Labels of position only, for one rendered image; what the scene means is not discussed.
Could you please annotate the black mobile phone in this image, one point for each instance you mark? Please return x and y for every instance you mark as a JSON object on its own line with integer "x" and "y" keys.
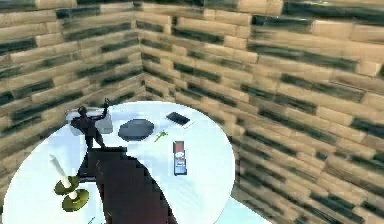
{"x": 177, "y": 118}

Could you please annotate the round white table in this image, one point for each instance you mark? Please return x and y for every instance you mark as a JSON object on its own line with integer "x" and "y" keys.
{"x": 206, "y": 173}

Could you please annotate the black figure statue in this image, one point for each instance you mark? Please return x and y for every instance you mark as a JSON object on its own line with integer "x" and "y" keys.
{"x": 88, "y": 126}

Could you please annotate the green candle holder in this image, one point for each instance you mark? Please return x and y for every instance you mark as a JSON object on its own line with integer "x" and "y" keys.
{"x": 77, "y": 201}

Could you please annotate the white candle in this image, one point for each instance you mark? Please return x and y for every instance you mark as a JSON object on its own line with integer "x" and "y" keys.
{"x": 60, "y": 170}

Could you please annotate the dark round plate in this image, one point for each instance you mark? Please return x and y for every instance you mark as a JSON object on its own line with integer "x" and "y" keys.
{"x": 136, "y": 130}

